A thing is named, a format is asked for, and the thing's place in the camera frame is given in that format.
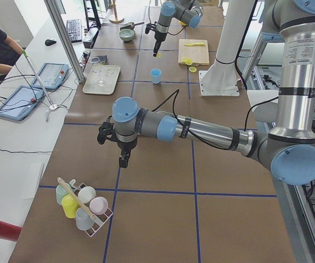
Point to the light blue cup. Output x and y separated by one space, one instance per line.
156 74

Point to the teach pendant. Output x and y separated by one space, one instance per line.
53 75
20 104

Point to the green cup in rack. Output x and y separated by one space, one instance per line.
60 193

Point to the wooden mug tree stand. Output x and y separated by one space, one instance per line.
115 18

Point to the grey-blue cup in rack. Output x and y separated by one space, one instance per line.
83 220

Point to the pink cup in rack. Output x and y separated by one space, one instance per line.
98 205

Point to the yellow cup in rack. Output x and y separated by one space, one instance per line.
70 206

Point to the lemon slice on board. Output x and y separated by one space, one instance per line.
186 61

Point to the white cup in rack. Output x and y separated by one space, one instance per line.
86 194

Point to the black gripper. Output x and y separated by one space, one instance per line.
126 147
159 37

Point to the wooden rack handle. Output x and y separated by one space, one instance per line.
82 205

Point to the white wire cup rack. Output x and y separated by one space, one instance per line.
101 219

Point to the white plastic chair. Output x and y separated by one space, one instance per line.
264 101

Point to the far teach pendant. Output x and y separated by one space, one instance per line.
53 75

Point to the red cylinder bottle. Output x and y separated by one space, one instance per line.
9 231

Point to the clear wine glass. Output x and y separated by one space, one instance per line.
97 69

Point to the yellow plastic knife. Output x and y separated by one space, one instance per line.
201 44

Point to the black computer mouse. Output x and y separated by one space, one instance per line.
49 42

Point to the near teach pendant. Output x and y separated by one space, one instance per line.
20 104

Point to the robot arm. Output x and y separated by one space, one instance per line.
288 150
188 12

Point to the black keyboard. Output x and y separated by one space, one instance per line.
74 30

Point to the cream bear tray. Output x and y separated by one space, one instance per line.
110 75

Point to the aluminium frame post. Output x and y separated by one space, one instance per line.
55 15

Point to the lemon slice off board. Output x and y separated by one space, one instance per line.
192 69

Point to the metal ice scoop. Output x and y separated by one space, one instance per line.
131 25

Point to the wooden cutting board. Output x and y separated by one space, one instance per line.
199 55

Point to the green bowl of ice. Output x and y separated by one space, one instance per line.
126 34

